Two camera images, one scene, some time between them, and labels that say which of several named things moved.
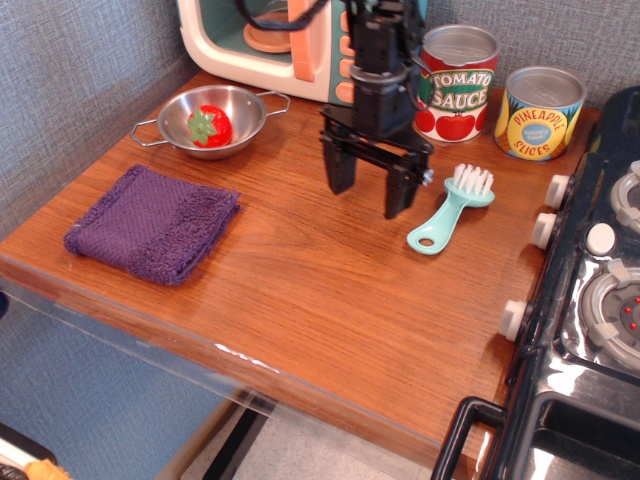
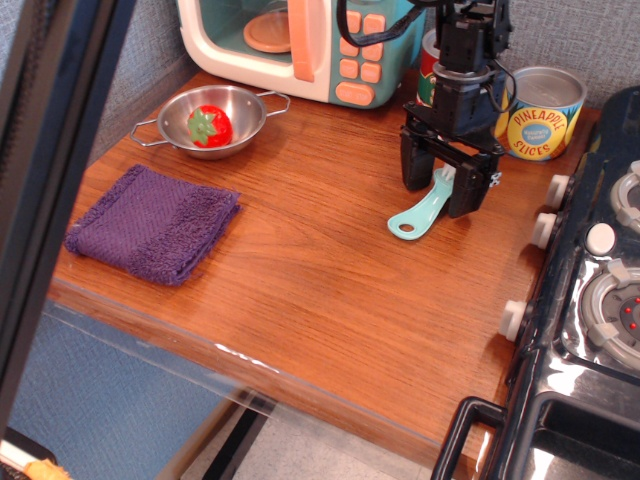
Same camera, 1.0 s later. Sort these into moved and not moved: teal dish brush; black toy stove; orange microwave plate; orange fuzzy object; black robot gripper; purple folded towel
Moved: black robot gripper; teal dish brush
Not moved: orange fuzzy object; orange microwave plate; black toy stove; purple folded towel
